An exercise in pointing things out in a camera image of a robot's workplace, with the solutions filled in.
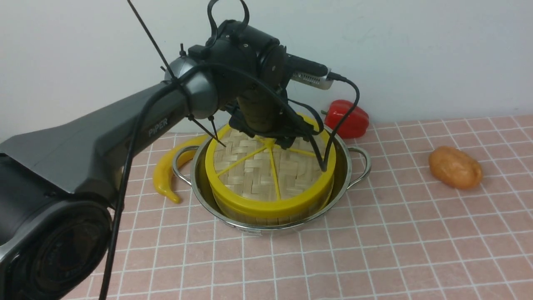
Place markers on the pink checkered tablecloth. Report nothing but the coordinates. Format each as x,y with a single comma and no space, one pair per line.
399,235

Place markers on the yellow rimmed woven steamer lid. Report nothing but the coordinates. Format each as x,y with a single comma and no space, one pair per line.
245,165

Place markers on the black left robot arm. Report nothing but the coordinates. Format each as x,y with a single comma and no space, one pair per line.
63,188

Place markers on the stainless steel two-handled pot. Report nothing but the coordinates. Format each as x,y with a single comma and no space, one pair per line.
353,165

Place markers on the yellow toy banana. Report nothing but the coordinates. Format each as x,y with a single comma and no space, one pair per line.
163,171

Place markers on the orange toy potato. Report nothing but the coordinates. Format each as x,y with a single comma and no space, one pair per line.
455,168

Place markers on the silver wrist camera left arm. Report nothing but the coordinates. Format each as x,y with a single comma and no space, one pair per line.
310,74

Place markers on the red toy bell pepper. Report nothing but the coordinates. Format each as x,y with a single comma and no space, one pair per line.
352,125

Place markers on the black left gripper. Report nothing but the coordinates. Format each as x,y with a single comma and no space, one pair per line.
257,113

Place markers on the yellow rimmed bamboo steamer basket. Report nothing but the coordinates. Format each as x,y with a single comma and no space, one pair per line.
276,206

